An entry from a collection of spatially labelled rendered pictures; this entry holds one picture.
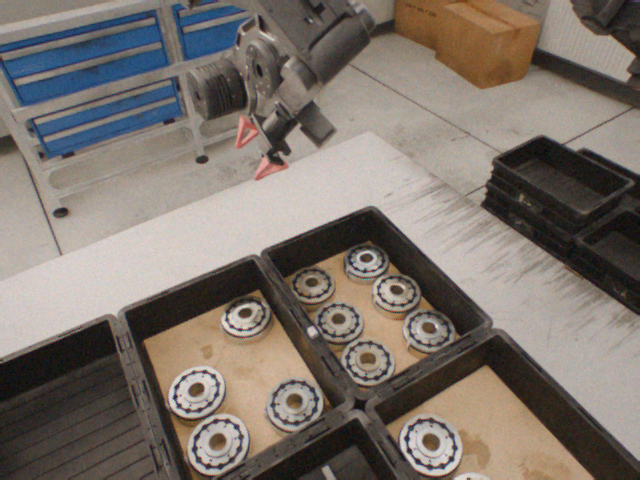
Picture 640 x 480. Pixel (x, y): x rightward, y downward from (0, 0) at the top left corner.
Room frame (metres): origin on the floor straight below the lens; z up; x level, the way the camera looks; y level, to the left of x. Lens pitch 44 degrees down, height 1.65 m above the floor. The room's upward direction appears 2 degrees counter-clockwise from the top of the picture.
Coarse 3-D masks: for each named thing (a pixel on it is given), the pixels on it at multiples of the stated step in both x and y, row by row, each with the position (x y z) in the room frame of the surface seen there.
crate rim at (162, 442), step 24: (240, 264) 0.67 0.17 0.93; (264, 264) 0.67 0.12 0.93; (168, 288) 0.61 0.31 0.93; (120, 312) 0.56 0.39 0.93; (288, 312) 0.54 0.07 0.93; (144, 384) 0.41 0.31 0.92; (336, 384) 0.39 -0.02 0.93; (336, 408) 0.35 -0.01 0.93; (168, 456) 0.29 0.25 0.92; (264, 456) 0.28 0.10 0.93
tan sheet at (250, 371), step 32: (192, 320) 0.61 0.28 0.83; (160, 352) 0.53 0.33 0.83; (192, 352) 0.53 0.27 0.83; (224, 352) 0.52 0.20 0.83; (256, 352) 0.52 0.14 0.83; (288, 352) 0.52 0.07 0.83; (160, 384) 0.46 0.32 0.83; (256, 384) 0.45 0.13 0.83; (256, 416) 0.39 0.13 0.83; (256, 448) 0.33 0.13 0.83
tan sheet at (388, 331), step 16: (336, 256) 0.77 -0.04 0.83; (336, 272) 0.72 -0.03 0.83; (336, 288) 0.68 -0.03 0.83; (352, 288) 0.67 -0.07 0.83; (368, 288) 0.67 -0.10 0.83; (368, 304) 0.63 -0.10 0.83; (368, 320) 0.59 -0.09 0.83; (384, 320) 0.58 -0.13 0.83; (400, 320) 0.58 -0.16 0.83; (368, 336) 0.55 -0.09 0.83; (384, 336) 0.54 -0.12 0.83; (400, 336) 0.54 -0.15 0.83; (336, 352) 0.51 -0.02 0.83; (400, 352) 0.51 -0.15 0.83; (400, 368) 0.47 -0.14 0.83
